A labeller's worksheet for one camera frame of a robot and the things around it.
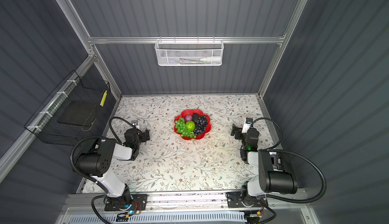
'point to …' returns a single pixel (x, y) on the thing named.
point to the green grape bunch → (181, 128)
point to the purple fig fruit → (188, 117)
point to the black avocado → (195, 117)
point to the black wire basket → (44, 123)
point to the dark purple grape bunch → (200, 124)
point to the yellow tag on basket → (103, 98)
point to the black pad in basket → (79, 113)
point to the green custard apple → (190, 125)
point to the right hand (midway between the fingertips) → (243, 126)
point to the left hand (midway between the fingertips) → (138, 130)
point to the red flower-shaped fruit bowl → (183, 114)
